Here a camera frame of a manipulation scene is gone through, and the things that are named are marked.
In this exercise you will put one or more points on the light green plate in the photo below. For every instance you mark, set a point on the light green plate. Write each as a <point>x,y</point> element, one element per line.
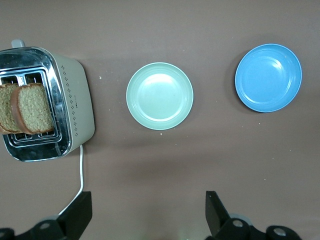
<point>160,96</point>

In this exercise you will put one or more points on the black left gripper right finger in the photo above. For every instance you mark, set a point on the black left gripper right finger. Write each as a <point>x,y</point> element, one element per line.
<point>220,220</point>

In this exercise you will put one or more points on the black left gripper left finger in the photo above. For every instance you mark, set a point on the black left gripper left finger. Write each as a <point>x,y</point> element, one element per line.
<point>75,217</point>

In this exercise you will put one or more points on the blue plate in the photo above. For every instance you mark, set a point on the blue plate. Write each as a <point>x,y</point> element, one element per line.
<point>268,77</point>

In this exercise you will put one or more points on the brown bread slice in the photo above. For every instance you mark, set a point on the brown bread slice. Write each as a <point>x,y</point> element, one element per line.
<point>6,110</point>
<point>33,110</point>

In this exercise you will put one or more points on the beige chrome toaster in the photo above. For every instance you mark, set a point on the beige chrome toaster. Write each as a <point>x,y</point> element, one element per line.
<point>75,100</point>

